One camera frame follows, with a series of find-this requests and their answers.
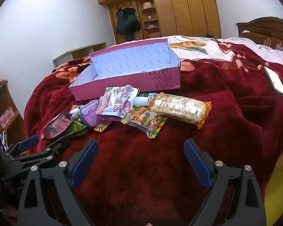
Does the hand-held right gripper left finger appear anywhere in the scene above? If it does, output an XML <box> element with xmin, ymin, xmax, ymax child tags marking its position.
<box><xmin>18</xmin><ymin>139</ymin><xmax>99</xmax><ymax>226</ymax></box>

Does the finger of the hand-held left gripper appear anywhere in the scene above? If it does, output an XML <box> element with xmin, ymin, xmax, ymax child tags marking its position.
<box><xmin>10</xmin><ymin>135</ymin><xmax>72</xmax><ymax>170</ymax></box>
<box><xmin>1</xmin><ymin>135</ymin><xmax>40</xmax><ymax>158</ymax></box>

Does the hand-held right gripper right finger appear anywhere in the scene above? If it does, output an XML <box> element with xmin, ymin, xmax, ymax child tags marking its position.
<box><xmin>183</xmin><ymin>138</ymin><xmax>267</xmax><ymax>226</ymax></box>

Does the pale pink barcode pouch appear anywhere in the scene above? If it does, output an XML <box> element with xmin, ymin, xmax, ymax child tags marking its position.
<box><xmin>41</xmin><ymin>108</ymin><xmax>82</xmax><ymax>139</ymax></box>

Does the green pea packet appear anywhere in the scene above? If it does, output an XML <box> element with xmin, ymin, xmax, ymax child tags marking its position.
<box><xmin>66</xmin><ymin>120</ymin><xmax>88</xmax><ymax>137</ymax></box>

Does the orange jelly cup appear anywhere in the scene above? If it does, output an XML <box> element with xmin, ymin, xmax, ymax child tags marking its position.
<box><xmin>94</xmin><ymin>121</ymin><xmax>112</xmax><ymax>132</ymax></box>

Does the purple jelly cup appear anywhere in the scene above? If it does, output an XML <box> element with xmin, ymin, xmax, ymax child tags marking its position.
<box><xmin>79</xmin><ymin>99</ymin><xmax>100</xmax><ymax>128</ymax></box>

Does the golden noodle packet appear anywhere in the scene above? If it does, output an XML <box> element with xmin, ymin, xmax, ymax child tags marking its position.
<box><xmin>149</xmin><ymin>93</ymin><xmax>212</xmax><ymax>130</ymax></box>

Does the yellow striped sausage packet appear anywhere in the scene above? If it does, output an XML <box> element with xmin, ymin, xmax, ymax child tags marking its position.
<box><xmin>120</xmin><ymin>107</ymin><xmax>168</xmax><ymax>139</ymax></box>

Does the pink spouted jelly pouch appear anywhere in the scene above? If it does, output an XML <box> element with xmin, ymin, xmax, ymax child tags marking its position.
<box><xmin>95</xmin><ymin>85</ymin><xmax>151</xmax><ymax>118</ymax></box>

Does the green snack packet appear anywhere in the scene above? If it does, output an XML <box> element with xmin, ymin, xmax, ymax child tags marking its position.
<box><xmin>145</xmin><ymin>93</ymin><xmax>160</xmax><ymax>102</ymax></box>

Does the pink cardboard box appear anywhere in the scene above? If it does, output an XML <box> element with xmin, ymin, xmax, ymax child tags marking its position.
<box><xmin>68</xmin><ymin>38</ymin><xmax>181</xmax><ymax>101</ymax></box>

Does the metal clip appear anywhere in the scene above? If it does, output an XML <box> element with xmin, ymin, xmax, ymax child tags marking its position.
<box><xmin>0</xmin><ymin>131</ymin><xmax>8</xmax><ymax>151</ymax></box>

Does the red floral blanket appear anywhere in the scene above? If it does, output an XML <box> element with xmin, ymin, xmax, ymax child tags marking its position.
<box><xmin>24</xmin><ymin>36</ymin><xmax>283</xmax><ymax>226</ymax></box>

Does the yellow object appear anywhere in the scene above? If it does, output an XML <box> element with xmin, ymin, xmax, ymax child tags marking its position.
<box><xmin>265</xmin><ymin>165</ymin><xmax>283</xmax><ymax>226</ymax></box>

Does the low open shelf unit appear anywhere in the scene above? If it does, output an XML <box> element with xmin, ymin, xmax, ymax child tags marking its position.
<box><xmin>52</xmin><ymin>42</ymin><xmax>108</xmax><ymax>67</ymax></box>

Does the smartphone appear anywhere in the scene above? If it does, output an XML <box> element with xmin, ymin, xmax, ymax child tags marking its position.
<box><xmin>263</xmin><ymin>66</ymin><xmax>283</xmax><ymax>99</ymax></box>

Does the dark blue hanging jacket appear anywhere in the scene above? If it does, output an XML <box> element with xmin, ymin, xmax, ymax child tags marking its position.
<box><xmin>115</xmin><ymin>8</ymin><xmax>126</xmax><ymax>35</ymax></box>

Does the dark green hanging jacket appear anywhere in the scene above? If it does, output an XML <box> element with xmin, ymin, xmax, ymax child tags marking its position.
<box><xmin>123</xmin><ymin>8</ymin><xmax>141</xmax><ymax>41</ymax></box>

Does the wooden headboard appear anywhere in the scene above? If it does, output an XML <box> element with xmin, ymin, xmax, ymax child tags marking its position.
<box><xmin>236</xmin><ymin>16</ymin><xmax>283</xmax><ymax>54</ymax></box>

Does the wooden wardrobe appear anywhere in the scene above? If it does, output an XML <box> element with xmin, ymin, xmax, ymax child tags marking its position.
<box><xmin>97</xmin><ymin>0</ymin><xmax>221</xmax><ymax>45</ymax></box>

